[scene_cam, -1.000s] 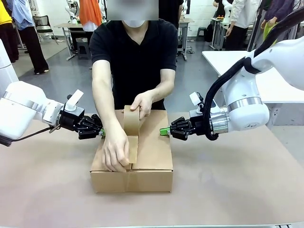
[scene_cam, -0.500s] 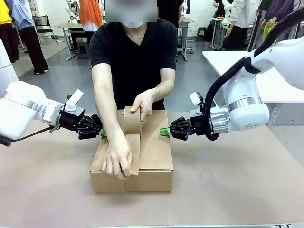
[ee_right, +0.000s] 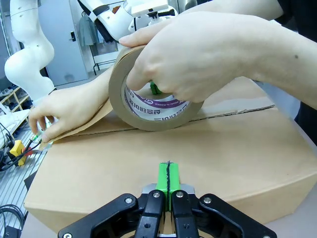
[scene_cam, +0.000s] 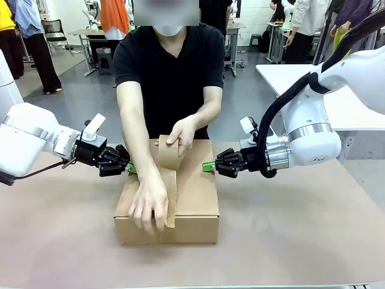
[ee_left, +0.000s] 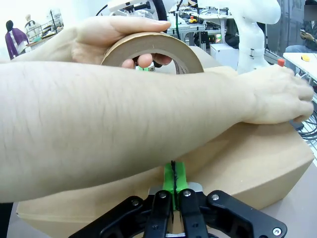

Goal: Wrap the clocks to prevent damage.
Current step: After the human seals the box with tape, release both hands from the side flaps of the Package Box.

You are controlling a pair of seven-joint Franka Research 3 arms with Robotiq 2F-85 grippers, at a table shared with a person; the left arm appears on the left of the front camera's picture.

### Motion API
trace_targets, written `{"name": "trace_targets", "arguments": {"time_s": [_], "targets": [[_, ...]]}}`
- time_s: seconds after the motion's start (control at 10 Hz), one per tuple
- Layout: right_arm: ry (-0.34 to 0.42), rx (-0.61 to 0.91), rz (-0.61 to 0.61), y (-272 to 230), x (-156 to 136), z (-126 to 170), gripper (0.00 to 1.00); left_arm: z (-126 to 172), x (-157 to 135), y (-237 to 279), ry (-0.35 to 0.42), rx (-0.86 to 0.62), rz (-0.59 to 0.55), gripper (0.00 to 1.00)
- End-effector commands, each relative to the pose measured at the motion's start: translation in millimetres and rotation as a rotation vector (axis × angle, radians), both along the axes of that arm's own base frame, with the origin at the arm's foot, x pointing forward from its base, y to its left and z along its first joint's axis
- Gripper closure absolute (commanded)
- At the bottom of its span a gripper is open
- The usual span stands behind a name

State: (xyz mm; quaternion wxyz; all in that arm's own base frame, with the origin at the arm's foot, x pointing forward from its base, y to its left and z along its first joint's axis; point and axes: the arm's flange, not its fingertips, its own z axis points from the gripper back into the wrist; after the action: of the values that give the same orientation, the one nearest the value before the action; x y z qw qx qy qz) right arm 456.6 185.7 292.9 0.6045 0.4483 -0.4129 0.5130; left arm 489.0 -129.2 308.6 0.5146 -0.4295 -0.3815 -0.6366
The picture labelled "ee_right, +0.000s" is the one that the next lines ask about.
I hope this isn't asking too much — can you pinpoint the person's left forearm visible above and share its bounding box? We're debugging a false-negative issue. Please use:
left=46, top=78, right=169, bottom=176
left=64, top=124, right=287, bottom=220
left=252, top=19, right=317, bottom=111

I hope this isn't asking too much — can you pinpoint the grey hanging jacket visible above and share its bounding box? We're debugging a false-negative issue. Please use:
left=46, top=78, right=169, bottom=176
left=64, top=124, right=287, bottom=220
left=78, top=12, right=100, bottom=47

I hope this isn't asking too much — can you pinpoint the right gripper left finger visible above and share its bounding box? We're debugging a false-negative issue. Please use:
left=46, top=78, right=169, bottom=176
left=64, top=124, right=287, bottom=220
left=58, top=162, right=171, bottom=238

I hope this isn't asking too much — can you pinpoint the person's right forearm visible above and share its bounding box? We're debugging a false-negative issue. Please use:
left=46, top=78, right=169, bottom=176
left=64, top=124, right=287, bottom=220
left=79, top=0, right=284, bottom=106

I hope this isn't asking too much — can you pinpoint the brown packing tape roll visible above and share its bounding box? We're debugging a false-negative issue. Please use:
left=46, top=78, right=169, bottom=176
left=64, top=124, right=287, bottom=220
left=39, top=46, right=205, bottom=151

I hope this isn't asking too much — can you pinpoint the metal plug connector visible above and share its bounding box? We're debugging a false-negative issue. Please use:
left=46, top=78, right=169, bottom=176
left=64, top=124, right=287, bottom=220
left=29, top=133, right=43, bottom=145

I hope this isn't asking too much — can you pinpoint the person in black t-shirt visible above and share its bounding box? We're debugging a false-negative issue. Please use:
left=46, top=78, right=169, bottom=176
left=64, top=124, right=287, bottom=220
left=272, top=0, right=317, bottom=156

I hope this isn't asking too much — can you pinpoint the person's left hand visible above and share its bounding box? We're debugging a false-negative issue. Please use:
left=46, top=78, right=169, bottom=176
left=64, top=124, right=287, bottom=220
left=118, top=11, right=271, bottom=103

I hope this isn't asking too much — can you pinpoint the brown cardboard box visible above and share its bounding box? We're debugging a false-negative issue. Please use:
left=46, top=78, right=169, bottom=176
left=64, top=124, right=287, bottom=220
left=24, top=75, right=317, bottom=234

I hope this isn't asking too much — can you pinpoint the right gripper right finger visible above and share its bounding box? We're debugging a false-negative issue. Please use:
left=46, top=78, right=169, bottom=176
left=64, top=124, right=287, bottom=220
left=169, top=162, right=277, bottom=238

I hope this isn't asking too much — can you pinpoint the yellow emergency stop box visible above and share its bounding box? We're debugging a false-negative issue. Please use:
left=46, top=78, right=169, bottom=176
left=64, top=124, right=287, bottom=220
left=6, top=139, right=32, bottom=167

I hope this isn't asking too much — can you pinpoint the person's right hand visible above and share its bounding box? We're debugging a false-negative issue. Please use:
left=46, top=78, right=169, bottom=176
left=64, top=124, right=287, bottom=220
left=28, top=83, right=106, bottom=143

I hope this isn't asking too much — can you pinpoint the wooden shoe shelf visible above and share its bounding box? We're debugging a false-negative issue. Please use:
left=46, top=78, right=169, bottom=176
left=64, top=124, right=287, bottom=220
left=0, top=85, right=33, bottom=120

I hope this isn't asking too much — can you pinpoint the black floor rack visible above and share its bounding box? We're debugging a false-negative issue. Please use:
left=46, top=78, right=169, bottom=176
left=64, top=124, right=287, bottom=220
left=92, top=41, right=117, bottom=75

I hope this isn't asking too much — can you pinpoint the black coiled cable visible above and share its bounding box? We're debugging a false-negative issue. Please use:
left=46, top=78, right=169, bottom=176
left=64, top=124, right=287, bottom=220
left=0, top=203, right=27, bottom=238

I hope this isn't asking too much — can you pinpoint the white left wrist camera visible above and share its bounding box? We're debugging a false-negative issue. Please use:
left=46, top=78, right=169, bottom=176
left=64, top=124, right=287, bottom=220
left=123, top=0, right=179, bottom=26

